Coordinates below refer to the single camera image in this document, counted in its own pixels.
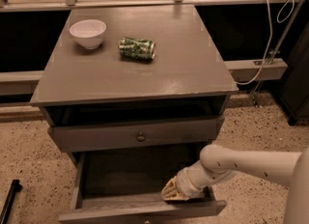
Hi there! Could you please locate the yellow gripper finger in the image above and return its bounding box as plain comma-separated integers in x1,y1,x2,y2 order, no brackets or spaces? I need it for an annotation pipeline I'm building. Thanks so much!
161,178,178,197
162,194,191,202

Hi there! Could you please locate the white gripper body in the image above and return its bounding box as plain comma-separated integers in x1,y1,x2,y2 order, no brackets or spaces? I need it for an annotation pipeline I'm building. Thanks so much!
175,169,203,199

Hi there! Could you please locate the grey drawer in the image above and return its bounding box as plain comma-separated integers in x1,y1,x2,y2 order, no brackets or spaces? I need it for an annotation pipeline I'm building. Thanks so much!
48,115,224,153
59,143,226,224

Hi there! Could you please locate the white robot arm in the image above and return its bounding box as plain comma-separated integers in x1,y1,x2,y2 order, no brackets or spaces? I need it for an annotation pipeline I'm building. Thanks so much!
161,145,309,224

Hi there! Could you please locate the grey top drawer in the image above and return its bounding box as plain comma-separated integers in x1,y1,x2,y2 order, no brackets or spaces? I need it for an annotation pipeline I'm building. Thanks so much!
48,115,224,153

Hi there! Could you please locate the grey wooden drawer cabinet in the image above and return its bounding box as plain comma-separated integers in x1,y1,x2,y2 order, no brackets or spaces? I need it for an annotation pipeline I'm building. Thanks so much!
31,5,237,153

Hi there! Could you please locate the dark cabinet at right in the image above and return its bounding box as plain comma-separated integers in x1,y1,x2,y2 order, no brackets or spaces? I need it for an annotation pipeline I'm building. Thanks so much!
282,22,309,126

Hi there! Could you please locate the crushed green soda can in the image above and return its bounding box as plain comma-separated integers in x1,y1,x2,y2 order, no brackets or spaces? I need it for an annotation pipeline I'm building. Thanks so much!
118,37,155,62

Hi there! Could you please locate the black bar on floor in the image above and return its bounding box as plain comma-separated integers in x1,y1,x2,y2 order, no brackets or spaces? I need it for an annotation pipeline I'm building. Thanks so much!
0,180,22,224

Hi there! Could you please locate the white ceramic bowl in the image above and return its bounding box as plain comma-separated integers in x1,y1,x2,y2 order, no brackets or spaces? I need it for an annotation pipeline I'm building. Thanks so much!
70,19,107,49

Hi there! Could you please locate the grey metal railing frame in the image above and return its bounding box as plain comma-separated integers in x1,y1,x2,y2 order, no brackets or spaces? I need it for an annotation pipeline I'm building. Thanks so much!
0,0,309,97

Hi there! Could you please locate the white cable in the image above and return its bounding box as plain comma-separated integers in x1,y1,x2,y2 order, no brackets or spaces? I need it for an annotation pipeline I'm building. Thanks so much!
234,0,295,86

